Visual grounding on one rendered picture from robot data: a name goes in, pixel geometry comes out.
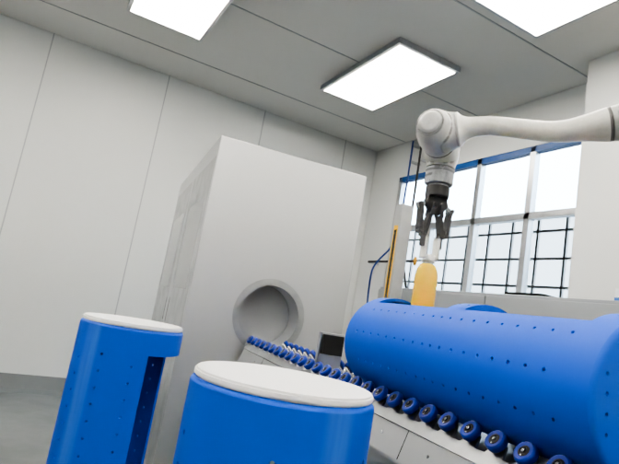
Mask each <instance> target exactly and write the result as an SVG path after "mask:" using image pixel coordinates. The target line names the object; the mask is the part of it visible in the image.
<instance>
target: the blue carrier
mask: <svg viewBox="0 0 619 464"><path fill-rule="evenodd" d="M345 357H346V360H347V363H348V365H349V367H350V369H351V370H352V372H353V373H354V375H355V376H356V377H361V378H362V380H363V383H365V382H367V381H372V382H373V383H374V385H375V389H376V388H378V387H380V386H384V387H386V388H387V389H388V391H389V392H388V394H391V393H393V392H394V391H399V392H401V393H402V395H403V400H407V399H409V398H416V399H417V400H418V401H419V407H421V408H423V407H424V406H426V405H427V404H433V405H435V407H436V408H437V409H438V414H439V415H443V414H444V413H446V412H454V413H455V414H456V415H457V417H458V419H459V421H458V423H461V424H465V423H466V422H469V421H476V422H478V423H479V424H480V425H481V427H482V433H485V434H487V435H488V434H490V433H491V432H493V431H495V430H500V431H502V432H504V433H505V434H506V436H507V437H508V442H509V443H510V444H511V445H514V446H517V445H518V444H519V443H522V442H525V441H528V442H532V443H534V444H535V445H536V447H537V448H538V450H539V456H541V457H544V458H548V459H550V458H551V457H553V456H555V455H565V456H567V457H569V458H570V459H571V460H572V461H573V463H574V464H619V314H608V315H603V316H600V317H598V318H596V319H594V320H584V319H563V318H553V317H542V316H531V315H521V314H509V313H507V312H506V311H504V310H503V309H501V308H499V307H494V306H489V305H479V304H458V305H454V306H451V307H448V308H445V307H424V306H414V305H411V303H410V302H408V301H406V300H402V299H398V298H378V299H374V300H372V301H369V302H367V303H366V304H365V305H364V306H362V307H361V308H360V309H359V310H358V311H357V312H356V313H355V315H354V316H353V317H352V318H351V320H350V322H349V324H348V327H347V330H346V333H345Z"/></svg>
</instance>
